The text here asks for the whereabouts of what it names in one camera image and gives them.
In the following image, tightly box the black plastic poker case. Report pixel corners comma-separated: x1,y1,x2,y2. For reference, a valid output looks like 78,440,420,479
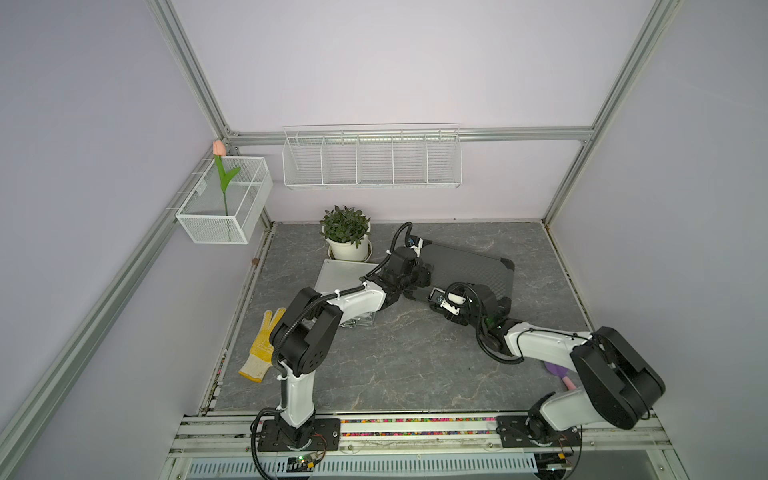
404,240,515,310

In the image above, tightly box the silver aluminium poker case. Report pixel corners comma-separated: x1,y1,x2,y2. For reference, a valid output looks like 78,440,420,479
314,259,386,327

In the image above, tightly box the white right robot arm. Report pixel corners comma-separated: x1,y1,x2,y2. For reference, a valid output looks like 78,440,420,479
428,282,666,444

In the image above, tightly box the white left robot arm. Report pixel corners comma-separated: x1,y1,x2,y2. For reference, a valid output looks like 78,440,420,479
270,244,423,434

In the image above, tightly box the white pot saucer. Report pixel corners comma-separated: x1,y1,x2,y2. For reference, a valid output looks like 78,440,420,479
326,239,374,264

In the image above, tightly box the green potted plant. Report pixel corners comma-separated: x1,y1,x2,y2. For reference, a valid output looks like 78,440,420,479
320,205,370,247

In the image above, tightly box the purple silicone pad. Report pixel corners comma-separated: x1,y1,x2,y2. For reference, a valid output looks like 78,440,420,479
544,362,569,379

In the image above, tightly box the pink cylinder object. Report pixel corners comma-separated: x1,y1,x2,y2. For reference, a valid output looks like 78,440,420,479
561,376,576,391

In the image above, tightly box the yellow work glove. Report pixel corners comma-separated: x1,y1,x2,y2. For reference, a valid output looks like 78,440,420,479
238,307,286,383

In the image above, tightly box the pink artificial tulip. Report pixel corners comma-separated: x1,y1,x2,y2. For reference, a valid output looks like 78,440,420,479
212,140,241,215

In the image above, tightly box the white wire wall shelf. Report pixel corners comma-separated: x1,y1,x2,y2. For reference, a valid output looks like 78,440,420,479
282,123,463,190

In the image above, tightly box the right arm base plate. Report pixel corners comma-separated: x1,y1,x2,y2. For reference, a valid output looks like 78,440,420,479
496,414,582,448

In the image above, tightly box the white vented cable duct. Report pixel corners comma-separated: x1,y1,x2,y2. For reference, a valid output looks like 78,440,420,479
185,452,539,479

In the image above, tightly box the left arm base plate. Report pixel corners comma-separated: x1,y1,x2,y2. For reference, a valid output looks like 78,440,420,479
257,417,341,453

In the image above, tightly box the white mesh wall basket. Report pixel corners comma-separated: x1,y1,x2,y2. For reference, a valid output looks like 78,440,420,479
175,156,273,245

